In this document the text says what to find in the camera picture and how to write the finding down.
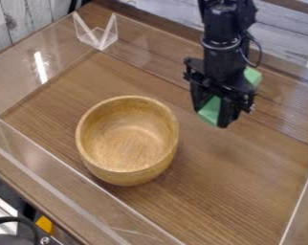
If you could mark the clear acrylic front wall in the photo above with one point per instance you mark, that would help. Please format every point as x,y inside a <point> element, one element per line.
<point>67,193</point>

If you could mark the clear acrylic corner bracket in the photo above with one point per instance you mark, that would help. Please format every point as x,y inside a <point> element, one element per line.
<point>99,38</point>

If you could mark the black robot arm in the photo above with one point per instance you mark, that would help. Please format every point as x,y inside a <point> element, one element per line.
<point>227,19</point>

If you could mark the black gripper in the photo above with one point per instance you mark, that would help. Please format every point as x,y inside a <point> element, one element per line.
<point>224,60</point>

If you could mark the green rectangular block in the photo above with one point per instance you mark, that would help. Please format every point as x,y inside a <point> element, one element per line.
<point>241,89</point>

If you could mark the brown wooden bowl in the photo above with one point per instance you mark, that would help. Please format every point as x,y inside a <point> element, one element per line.
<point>127,139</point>

